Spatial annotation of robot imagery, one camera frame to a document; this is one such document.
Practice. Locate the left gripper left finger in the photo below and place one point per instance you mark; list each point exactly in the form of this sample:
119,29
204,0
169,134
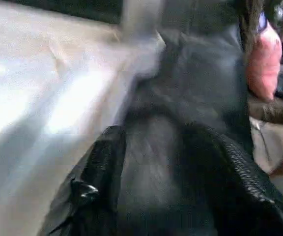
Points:
90,191

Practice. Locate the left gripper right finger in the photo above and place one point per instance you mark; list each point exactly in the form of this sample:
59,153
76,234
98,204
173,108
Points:
244,191

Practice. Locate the white plastic table top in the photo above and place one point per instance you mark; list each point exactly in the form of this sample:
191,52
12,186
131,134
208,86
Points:
43,98

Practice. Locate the white plastic table leg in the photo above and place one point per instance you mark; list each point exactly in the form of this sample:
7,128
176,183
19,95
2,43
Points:
141,14

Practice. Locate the black work mat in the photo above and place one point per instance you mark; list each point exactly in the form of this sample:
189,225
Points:
200,88

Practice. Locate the pink soft object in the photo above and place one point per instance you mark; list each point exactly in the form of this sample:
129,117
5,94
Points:
264,59

